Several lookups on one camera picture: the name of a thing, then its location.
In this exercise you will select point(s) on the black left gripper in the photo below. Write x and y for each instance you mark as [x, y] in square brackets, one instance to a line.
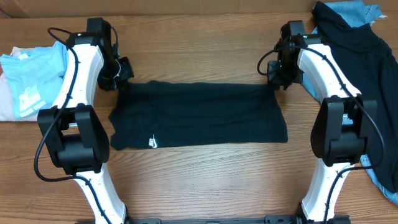
[127, 73]

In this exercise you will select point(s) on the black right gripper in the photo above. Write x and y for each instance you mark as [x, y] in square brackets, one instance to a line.
[273, 80]

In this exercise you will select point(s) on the black t-shirt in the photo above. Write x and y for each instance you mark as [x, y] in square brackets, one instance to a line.
[160, 114]

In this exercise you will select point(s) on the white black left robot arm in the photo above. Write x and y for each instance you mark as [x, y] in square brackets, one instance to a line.
[75, 145]

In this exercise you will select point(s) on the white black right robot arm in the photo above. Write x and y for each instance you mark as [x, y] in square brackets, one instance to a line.
[343, 128]

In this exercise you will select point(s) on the light blue folded t-shirt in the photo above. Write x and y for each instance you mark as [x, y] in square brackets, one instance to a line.
[35, 77]

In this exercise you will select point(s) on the black long garment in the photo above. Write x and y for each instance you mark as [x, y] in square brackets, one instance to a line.
[373, 74]

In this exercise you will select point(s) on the blue denim jeans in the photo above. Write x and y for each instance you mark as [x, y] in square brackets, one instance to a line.
[354, 12]

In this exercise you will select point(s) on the pink folded garment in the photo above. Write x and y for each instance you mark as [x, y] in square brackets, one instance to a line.
[6, 103]

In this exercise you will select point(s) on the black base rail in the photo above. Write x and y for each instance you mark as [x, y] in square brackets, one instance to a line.
[211, 221]

